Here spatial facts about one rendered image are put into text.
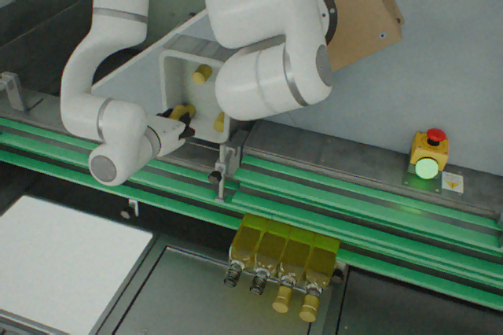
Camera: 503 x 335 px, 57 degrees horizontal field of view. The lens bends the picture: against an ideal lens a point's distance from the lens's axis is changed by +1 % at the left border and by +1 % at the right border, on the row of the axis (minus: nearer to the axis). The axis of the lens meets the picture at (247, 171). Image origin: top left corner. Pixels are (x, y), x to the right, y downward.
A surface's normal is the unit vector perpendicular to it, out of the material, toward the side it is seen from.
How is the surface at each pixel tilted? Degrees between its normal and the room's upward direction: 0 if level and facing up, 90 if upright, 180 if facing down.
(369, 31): 0
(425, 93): 0
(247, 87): 25
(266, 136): 90
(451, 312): 90
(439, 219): 90
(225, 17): 18
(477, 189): 90
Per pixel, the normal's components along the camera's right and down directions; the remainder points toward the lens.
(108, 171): -0.29, 0.40
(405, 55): -0.32, 0.62
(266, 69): -0.52, -0.07
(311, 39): 0.63, -0.07
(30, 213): 0.06, -0.74
